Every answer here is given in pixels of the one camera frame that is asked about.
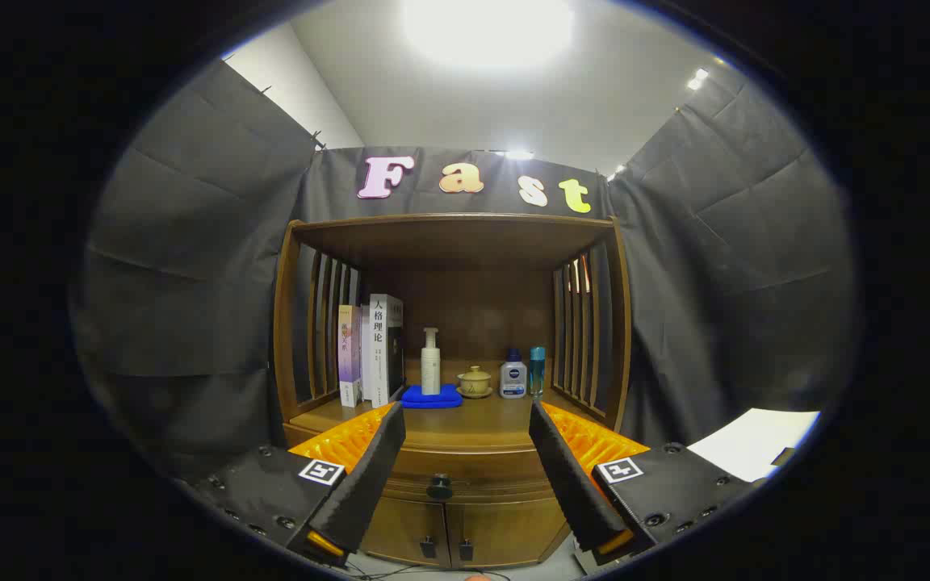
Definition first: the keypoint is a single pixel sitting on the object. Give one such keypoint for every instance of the yellow-green lidded teacup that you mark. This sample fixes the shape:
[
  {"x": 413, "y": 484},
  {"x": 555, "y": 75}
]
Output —
[{"x": 475, "y": 381}]

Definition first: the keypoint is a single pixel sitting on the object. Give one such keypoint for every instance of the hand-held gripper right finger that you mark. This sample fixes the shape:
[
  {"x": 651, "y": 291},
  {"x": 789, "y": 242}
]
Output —
[{"x": 574, "y": 484}]

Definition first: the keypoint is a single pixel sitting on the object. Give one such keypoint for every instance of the white lotion bottle blue cap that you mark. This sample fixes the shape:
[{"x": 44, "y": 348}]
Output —
[{"x": 513, "y": 378}]

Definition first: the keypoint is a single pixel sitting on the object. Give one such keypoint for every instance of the teal glass bottle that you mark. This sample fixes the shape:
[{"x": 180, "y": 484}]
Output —
[{"x": 537, "y": 367}]

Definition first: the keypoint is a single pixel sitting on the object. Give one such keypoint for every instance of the wooden countertop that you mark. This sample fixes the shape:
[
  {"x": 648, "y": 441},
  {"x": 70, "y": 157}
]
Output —
[{"x": 481, "y": 420}]

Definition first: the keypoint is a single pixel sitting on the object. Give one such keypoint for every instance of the blue folded cloth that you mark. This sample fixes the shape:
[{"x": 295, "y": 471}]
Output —
[{"x": 431, "y": 399}]

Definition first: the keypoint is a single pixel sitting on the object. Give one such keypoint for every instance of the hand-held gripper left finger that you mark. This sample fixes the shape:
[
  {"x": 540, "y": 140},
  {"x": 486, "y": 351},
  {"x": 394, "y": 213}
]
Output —
[{"x": 368, "y": 484}]

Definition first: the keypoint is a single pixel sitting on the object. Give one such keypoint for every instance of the wooden cabinet door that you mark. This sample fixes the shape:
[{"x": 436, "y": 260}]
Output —
[
  {"x": 505, "y": 528},
  {"x": 404, "y": 528}
]

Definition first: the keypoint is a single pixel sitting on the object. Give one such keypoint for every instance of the white pump bottle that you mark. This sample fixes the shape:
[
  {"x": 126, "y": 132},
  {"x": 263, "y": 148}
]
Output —
[{"x": 430, "y": 367}]

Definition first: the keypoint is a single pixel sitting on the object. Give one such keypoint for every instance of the purple book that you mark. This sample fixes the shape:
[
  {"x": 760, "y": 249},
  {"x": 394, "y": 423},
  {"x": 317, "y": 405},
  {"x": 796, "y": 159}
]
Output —
[{"x": 349, "y": 355}]

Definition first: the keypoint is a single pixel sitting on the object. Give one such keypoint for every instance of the brown wooden cabinet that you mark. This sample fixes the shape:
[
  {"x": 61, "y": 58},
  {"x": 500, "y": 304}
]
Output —
[{"x": 473, "y": 307}]

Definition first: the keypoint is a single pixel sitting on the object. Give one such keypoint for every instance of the black drawer knob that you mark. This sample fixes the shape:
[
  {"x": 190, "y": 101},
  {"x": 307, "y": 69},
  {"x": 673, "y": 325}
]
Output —
[{"x": 439, "y": 486}]

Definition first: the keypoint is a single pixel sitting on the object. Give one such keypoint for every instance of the thin white book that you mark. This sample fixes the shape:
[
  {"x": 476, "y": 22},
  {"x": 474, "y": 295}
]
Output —
[{"x": 366, "y": 355}]

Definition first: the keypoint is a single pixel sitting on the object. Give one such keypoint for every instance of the brown wooden drawer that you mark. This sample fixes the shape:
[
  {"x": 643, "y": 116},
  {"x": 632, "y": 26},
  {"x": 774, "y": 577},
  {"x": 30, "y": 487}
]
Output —
[{"x": 481, "y": 476}]

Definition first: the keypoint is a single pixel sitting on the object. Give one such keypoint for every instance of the thick white book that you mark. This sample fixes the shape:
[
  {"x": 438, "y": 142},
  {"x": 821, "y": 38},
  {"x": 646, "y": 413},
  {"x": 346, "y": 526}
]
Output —
[{"x": 382, "y": 347}]

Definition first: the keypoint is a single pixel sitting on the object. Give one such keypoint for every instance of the ceiling light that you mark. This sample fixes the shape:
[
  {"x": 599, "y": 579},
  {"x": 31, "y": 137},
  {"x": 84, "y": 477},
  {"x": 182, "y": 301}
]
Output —
[{"x": 488, "y": 28}]

